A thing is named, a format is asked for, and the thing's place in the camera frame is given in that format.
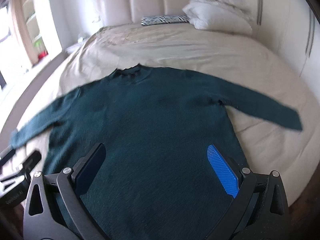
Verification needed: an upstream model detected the dark teal knit sweater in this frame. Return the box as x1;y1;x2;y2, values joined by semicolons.
10;65;302;239

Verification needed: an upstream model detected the beige bed sheet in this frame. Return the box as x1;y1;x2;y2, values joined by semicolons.
2;24;319;205

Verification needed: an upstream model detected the red box on sill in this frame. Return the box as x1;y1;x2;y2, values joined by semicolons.
37;50;48;61

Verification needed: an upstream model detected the green lamp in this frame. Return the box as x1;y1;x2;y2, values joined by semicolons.
33;39;43;54

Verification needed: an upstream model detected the black framed window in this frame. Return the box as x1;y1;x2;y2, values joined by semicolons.
1;4;15;90

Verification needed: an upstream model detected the beige curtain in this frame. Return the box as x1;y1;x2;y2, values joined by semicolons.
9;0;37;69

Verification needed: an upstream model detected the white folded duvet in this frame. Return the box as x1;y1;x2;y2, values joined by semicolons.
182;0;253;36

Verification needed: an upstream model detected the zebra print pillow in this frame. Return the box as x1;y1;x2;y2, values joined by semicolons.
140;15;189;26

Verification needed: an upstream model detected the beige padded headboard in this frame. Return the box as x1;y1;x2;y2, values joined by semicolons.
94;0;189;26

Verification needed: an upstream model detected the built-in wall shelf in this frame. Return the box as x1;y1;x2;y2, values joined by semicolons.
22;0;47;66

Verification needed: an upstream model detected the white wardrobe with black handles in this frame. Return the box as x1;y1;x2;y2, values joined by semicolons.
249;0;320;81

